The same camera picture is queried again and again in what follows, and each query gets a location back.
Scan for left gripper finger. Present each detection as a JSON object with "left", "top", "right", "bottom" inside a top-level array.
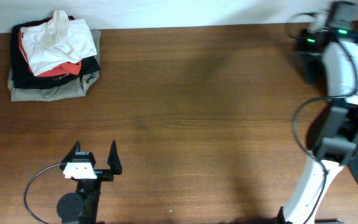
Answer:
[
  {"left": 107, "top": 140, "right": 122, "bottom": 175},
  {"left": 60, "top": 141, "right": 81, "bottom": 170}
]

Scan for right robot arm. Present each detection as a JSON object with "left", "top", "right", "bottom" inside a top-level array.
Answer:
[{"left": 274, "top": 1, "right": 358, "bottom": 224}]

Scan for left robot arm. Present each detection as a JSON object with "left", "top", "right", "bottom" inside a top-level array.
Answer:
[{"left": 57, "top": 141, "right": 122, "bottom": 224}]

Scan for grey folded garment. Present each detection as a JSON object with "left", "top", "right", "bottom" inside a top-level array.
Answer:
[{"left": 7, "top": 29, "right": 102, "bottom": 103}]

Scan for red folded garment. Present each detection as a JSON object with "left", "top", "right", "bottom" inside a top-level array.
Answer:
[{"left": 17, "top": 32, "right": 82, "bottom": 77}]

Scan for black folded garment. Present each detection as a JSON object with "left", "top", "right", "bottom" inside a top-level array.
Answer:
[{"left": 10, "top": 17, "right": 100, "bottom": 89}]

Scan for white folded garment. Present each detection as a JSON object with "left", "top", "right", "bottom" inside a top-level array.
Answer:
[{"left": 20, "top": 11, "right": 97, "bottom": 76}]

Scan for left black cable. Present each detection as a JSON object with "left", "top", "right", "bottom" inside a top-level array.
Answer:
[{"left": 23, "top": 162, "right": 67, "bottom": 224}]

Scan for black cable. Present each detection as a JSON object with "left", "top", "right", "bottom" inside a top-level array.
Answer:
[
  {"left": 23, "top": 162, "right": 67, "bottom": 224},
  {"left": 286, "top": 12, "right": 358, "bottom": 224}
]

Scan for right black cable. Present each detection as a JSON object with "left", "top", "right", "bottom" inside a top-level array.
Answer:
[{"left": 286, "top": 12, "right": 358, "bottom": 224}]

